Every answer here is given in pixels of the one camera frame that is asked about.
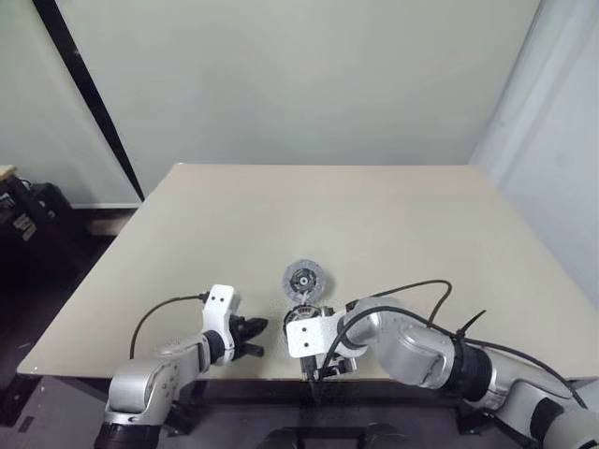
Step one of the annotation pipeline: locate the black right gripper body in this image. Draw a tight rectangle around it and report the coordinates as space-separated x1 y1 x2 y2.
299 354 359 382

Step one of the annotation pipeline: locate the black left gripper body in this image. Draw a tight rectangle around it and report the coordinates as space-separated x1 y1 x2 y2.
228 314 252 361

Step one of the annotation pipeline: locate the copper wound motor stator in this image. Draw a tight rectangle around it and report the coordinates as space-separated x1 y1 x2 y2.
282 302 336 339

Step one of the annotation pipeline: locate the round motor circuit board cap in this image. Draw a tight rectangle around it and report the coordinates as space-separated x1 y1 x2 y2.
282 262 325 306

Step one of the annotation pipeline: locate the dark rounded shape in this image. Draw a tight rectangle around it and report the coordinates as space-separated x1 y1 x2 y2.
260 427 304 449
363 422 409 449

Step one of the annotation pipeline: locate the black zip tie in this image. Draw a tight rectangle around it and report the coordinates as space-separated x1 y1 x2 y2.
453 309 489 350

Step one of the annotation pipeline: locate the black equipment case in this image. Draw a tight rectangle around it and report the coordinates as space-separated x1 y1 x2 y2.
0 179 72 247

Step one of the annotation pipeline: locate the black diagonal pole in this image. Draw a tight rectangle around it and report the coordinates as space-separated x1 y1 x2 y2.
31 0 146 204

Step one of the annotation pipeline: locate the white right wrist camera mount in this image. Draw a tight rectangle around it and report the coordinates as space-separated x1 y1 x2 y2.
285 313 367 360

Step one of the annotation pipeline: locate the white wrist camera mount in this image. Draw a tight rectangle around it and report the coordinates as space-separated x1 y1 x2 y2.
201 283 242 367
285 313 367 360

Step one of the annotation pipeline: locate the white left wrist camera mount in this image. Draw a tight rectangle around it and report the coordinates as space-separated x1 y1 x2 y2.
201 283 242 367

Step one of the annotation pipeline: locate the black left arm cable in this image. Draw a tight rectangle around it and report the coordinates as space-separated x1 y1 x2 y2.
129 291 210 361

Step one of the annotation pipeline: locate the black table frame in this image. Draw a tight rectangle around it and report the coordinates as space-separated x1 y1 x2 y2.
163 377 497 439

